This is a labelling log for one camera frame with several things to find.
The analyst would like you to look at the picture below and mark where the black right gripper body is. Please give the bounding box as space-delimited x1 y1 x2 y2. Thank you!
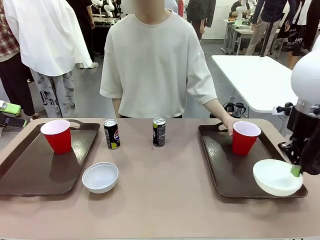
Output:
286 104 320 147

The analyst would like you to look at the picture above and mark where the white plastic bowl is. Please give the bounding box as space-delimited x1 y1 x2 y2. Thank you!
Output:
252 158 304 197
81 162 119 195

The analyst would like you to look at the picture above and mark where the red plastic cup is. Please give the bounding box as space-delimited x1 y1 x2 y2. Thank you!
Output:
231 121 262 157
40 119 72 155

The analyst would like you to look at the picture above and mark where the person's left forearm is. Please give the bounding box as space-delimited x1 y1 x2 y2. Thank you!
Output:
201 97 233 121

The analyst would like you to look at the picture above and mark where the person's right forearm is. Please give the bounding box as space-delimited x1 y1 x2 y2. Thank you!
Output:
111 97 124 118

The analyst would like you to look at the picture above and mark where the person's left hand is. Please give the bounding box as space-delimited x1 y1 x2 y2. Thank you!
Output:
219 114 238 137

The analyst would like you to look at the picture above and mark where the brown plastic serving tray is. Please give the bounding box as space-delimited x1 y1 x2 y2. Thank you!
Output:
0 119 101 197
197 121 308 199

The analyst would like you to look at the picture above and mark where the bystander in red plaid shirt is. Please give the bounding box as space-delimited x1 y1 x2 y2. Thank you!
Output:
0 0 36 118

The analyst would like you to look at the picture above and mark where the black electric kettle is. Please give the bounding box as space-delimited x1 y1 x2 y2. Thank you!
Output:
222 101 248 119

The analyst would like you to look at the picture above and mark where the white folding table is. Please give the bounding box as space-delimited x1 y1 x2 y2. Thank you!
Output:
211 54 301 114

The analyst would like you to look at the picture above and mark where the bystander in white shirt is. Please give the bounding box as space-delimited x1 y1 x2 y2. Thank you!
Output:
4 0 94 119

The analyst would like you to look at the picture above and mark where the bystander in black printed shorts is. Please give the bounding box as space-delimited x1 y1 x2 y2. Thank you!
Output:
276 0 320 71

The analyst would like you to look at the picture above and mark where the black vertical pole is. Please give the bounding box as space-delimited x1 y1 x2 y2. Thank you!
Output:
259 9 272 58

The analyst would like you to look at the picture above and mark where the black Pepsi can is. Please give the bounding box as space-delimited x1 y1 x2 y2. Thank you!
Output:
103 118 121 150

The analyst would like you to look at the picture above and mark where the bystander in beige trousers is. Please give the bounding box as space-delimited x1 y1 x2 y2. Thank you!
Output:
245 0 291 56

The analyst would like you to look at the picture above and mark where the bystander in black clothes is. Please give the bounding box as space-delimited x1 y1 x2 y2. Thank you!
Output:
66 0 99 69

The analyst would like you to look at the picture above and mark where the grey background workbench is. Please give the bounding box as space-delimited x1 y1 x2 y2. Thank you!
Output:
221 19 253 55

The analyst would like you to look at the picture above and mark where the black can with green top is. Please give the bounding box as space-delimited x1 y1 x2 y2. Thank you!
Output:
152 117 167 148

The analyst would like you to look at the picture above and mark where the bystander in dark jacket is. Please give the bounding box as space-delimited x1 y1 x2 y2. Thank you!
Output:
186 0 217 41

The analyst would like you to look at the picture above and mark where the person in cream t-shirt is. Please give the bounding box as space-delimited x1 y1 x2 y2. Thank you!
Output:
99 0 218 119

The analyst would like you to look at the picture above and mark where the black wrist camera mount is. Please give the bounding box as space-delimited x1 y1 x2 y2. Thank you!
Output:
276 102 294 116

